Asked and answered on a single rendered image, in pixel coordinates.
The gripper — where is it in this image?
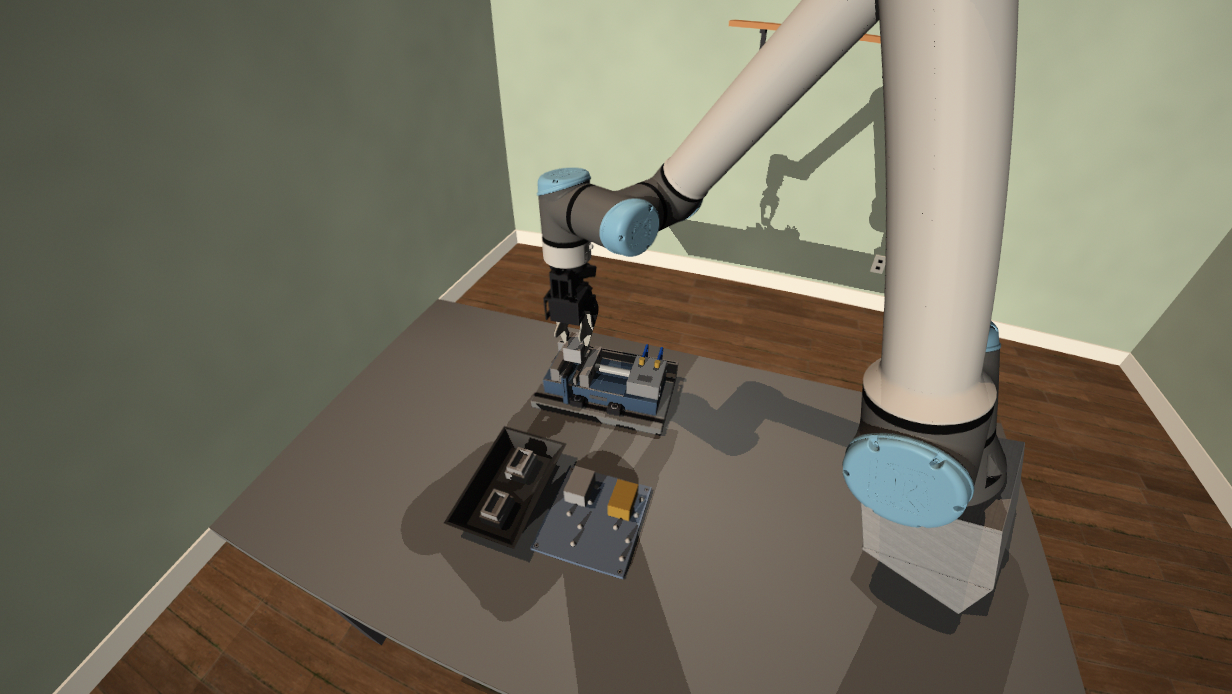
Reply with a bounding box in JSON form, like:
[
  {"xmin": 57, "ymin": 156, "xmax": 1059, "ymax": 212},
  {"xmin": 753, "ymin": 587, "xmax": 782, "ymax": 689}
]
[{"xmin": 543, "ymin": 264, "xmax": 599, "ymax": 348}]

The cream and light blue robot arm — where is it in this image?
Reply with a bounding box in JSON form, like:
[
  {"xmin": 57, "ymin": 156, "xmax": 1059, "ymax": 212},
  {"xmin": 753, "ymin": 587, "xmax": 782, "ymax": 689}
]
[{"xmin": 537, "ymin": 0, "xmax": 1019, "ymax": 528}]

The yellow rectangular block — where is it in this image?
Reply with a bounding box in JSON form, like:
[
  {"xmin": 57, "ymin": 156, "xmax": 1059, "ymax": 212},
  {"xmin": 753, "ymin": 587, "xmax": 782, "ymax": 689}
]
[{"xmin": 609, "ymin": 480, "xmax": 639, "ymax": 521}]

